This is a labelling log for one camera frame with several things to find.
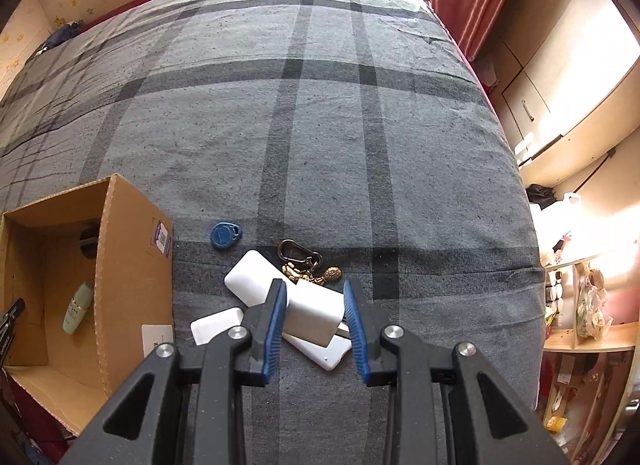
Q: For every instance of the dark blue cloth bundle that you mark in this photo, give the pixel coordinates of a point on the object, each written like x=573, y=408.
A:
x=62, y=34

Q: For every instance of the wooden shelf with clutter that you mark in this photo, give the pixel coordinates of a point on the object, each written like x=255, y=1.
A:
x=589, y=377

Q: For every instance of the brown cardboard box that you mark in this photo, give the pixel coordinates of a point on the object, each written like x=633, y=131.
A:
x=92, y=268

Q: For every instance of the white remote control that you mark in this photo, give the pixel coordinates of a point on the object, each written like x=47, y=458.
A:
x=250, y=279

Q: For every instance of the small white plug adapter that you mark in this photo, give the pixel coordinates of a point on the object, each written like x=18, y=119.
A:
x=205, y=329

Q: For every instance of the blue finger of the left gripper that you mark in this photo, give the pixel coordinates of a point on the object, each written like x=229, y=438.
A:
x=7, y=327

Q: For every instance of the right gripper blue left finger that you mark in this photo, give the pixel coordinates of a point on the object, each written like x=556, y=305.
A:
x=257, y=361

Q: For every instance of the blue key fob tag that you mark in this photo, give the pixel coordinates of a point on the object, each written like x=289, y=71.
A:
x=224, y=235

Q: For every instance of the white plastic bag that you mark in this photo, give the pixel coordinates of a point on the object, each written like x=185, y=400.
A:
x=555, y=226

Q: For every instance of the teal cosmetic bottle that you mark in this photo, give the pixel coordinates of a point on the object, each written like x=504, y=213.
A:
x=77, y=309

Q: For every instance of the cream wardrobe cabinet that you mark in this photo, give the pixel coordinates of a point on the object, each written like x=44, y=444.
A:
x=564, y=81

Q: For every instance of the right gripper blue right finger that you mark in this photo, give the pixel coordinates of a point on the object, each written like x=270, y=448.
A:
x=387, y=355

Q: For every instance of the keys with carabiner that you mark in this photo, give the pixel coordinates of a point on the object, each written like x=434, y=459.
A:
x=300, y=263

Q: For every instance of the large white charger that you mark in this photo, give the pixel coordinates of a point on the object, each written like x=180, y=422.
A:
x=313, y=312

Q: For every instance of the black charger cube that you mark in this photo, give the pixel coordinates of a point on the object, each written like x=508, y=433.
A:
x=88, y=241

